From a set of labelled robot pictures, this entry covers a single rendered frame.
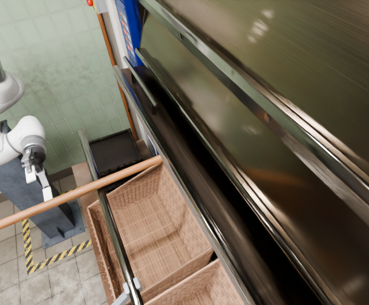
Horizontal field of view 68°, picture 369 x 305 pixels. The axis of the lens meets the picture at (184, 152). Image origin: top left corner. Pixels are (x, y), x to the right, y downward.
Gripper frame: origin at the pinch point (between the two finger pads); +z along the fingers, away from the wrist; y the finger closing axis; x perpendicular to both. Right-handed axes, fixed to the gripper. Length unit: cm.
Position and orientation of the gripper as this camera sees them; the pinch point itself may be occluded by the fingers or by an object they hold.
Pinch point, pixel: (40, 189)
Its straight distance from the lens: 113.2
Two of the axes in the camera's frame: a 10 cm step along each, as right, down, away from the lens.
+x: -9.0, 3.7, -2.4
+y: 0.7, 6.5, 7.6
